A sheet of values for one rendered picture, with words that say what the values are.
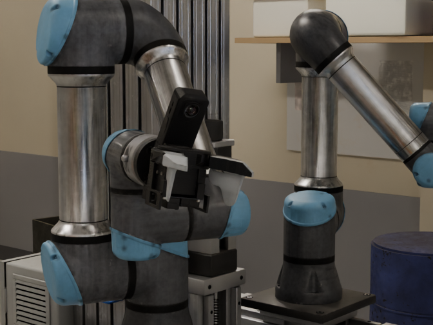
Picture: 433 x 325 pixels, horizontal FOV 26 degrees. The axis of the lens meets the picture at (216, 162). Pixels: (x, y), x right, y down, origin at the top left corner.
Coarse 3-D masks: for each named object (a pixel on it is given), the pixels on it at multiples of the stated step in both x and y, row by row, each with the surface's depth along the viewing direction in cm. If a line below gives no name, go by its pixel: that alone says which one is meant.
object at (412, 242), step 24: (384, 240) 444; (408, 240) 444; (432, 240) 444; (384, 264) 427; (408, 264) 418; (432, 264) 414; (384, 288) 428; (408, 288) 419; (432, 288) 415; (384, 312) 429; (408, 312) 420; (432, 312) 416
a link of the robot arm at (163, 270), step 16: (160, 256) 167; (176, 256) 169; (144, 272) 166; (160, 272) 167; (176, 272) 169; (128, 288) 166; (144, 288) 167; (160, 288) 168; (176, 288) 169; (144, 304) 169; (160, 304) 168
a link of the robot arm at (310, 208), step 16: (304, 192) 214; (320, 192) 213; (288, 208) 208; (304, 208) 205; (320, 208) 205; (288, 224) 208; (304, 224) 205; (320, 224) 205; (336, 224) 212; (288, 240) 208; (304, 240) 206; (320, 240) 206; (304, 256) 206; (320, 256) 206
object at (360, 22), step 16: (336, 0) 481; (352, 0) 474; (368, 0) 468; (384, 0) 462; (400, 0) 456; (416, 0) 461; (352, 16) 475; (368, 16) 469; (384, 16) 463; (400, 16) 457; (416, 16) 463; (432, 16) 474; (352, 32) 476; (368, 32) 470; (384, 32) 464; (400, 32) 458; (416, 32) 464; (432, 32) 476
